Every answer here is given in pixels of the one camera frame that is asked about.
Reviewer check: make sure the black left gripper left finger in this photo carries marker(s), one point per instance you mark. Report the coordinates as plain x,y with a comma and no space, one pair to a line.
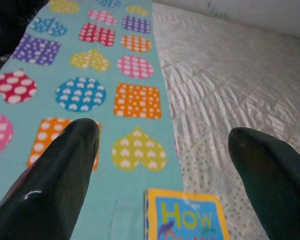
47,190

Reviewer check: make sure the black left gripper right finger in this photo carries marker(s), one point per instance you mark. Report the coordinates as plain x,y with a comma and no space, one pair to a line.
277,190

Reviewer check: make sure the yellow blue children's book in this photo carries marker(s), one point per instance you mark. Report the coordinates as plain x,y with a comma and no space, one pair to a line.
185,217

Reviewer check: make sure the white dotted mattress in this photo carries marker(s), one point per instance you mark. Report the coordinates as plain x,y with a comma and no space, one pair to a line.
227,75

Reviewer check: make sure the teal blanket with colourful shapes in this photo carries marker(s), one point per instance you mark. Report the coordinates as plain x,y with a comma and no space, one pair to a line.
102,75

